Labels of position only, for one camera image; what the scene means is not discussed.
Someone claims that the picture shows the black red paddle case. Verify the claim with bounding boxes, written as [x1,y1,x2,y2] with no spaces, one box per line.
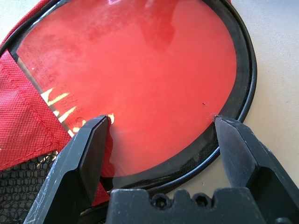
[0,0,258,224]

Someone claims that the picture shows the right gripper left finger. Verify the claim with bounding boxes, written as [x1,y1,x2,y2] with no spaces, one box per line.
[23,114,111,224]

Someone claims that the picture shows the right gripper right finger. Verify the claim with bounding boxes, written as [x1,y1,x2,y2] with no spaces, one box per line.
[214,115,299,224]

